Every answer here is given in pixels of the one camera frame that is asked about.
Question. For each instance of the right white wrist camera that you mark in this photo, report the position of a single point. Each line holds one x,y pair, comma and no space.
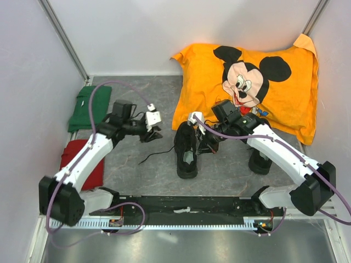
196,118

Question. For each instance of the orange Mickey Mouse pillow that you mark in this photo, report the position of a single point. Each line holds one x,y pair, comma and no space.
280,86

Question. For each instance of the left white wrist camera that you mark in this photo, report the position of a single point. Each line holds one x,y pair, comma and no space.
152,117

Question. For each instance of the grey slotted cable duct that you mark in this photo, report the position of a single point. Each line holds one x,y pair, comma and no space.
105,223

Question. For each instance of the right aluminium frame post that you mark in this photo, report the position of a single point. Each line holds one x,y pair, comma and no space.
317,12

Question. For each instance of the black shoe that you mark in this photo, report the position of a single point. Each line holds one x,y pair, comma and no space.
185,149
259,163

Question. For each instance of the aluminium frame post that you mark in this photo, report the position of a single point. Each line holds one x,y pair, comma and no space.
317,12
55,22

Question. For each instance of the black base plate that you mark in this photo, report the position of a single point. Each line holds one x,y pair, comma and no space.
167,205

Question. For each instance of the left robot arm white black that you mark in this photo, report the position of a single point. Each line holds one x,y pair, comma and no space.
62,197

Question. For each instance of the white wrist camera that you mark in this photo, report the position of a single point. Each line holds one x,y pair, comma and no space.
152,117
196,118

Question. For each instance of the green folded shirt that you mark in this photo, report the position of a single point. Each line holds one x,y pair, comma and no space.
80,119

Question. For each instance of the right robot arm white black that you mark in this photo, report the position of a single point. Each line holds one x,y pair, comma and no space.
313,182

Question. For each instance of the red folded shirt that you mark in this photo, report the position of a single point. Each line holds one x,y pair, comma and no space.
95,178

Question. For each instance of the left aluminium frame post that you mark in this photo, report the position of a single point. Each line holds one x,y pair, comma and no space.
55,22

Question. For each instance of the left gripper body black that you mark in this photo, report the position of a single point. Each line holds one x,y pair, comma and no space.
135,127

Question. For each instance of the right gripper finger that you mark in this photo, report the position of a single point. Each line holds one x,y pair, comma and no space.
200,141
208,149

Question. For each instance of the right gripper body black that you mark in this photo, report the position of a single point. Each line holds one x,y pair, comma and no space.
212,138

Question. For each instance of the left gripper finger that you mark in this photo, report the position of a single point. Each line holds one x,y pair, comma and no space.
155,133
147,137

